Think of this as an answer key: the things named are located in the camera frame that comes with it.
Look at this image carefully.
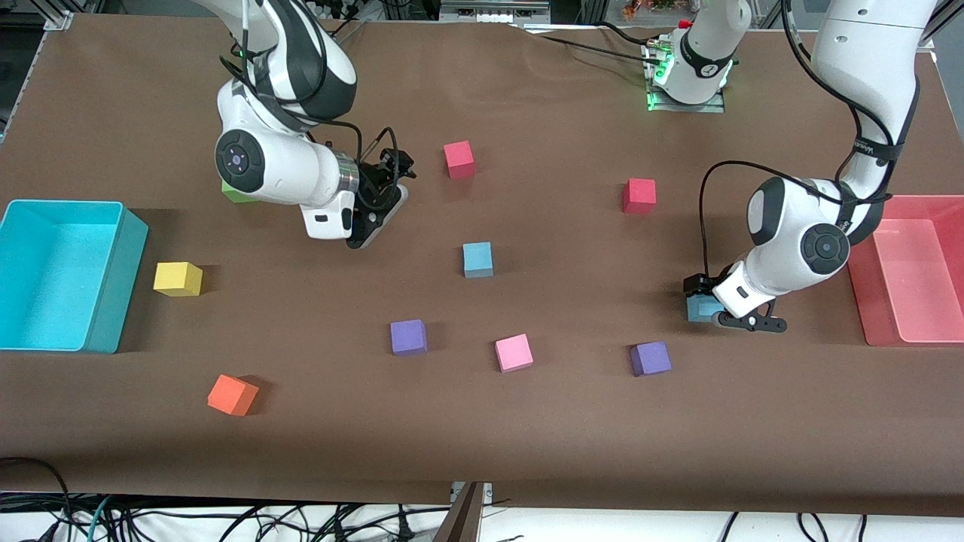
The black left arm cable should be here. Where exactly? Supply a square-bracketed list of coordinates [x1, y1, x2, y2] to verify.
[700, 0, 901, 281]

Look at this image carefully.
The aluminium frame profile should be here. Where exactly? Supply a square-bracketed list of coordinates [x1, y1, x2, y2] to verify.
[41, 0, 76, 31]
[920, 0, 964, 52]

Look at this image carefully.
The black looped floor cable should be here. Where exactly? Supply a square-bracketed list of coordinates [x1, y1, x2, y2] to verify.
[0, 457, 73, 542]

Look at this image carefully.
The pink plastic bin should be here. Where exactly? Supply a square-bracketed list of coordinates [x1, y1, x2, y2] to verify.
[847, 194, 964, 348]

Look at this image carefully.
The pink foam block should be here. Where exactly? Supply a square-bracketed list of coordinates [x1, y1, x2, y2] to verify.
[495, 333, 535, 373]

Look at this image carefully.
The dark angled bar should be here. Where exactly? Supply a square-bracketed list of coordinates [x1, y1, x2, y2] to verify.
[433, 482, 484, 542]

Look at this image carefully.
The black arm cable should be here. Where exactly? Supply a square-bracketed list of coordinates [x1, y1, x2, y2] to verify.
[700, 0, 901, 281]
[218, 0, 401, 213]

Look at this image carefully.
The purple foam block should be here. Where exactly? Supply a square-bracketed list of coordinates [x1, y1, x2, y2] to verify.
[630, 341, 673, 378]
[390, 319, 429, 356]

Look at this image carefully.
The orange foam block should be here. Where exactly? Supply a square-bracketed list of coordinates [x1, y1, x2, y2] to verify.
[207, 373, 260, 417]

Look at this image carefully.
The yellow foam block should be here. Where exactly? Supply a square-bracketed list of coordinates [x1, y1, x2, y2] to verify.
[154, 262, 203, 297]

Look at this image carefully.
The teal floor cable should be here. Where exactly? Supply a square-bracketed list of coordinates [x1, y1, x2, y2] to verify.
[85, 495, 115, 542]

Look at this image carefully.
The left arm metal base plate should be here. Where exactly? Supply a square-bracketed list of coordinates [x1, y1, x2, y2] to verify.
[644, 41, 728, 114]

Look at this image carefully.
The brown table cover sheet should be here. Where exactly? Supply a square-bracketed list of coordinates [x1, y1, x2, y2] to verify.
[0, 14, 964, 519]

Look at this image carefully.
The cyan plastic bin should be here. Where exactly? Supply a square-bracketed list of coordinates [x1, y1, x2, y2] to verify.
[0, 199, 150, 355]

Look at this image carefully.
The black base power cable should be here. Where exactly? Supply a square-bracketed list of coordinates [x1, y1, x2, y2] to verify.
[520, 21, 656, 64]

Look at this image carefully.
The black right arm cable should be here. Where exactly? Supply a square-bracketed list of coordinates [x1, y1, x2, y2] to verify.
[218, 0, 401, 213]

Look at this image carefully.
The grey metal box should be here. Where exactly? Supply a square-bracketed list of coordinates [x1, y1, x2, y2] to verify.
[439, 0, 551, 25]

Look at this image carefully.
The red foam block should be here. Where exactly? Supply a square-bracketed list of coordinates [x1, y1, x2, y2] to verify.
[443, 140, 477, 180]
[622, 178, 657, 216]

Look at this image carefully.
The light blue foam block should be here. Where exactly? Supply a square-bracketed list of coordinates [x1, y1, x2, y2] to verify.
[462, 242, 495, 279]
[686, 293, 725, 324]

